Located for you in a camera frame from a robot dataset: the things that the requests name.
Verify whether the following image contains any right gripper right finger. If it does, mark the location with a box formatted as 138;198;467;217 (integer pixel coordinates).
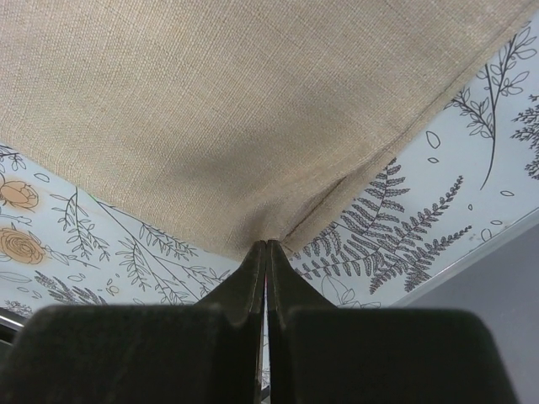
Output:
267;241;517;403

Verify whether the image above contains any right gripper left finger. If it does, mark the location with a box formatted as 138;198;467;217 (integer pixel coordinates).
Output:
8;242;266;403

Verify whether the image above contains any beige linen napkin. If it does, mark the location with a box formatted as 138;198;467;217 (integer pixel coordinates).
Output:
1;1;538;259

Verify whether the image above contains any floral tablecloth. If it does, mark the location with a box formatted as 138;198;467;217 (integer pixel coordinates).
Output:
1;19;538;319

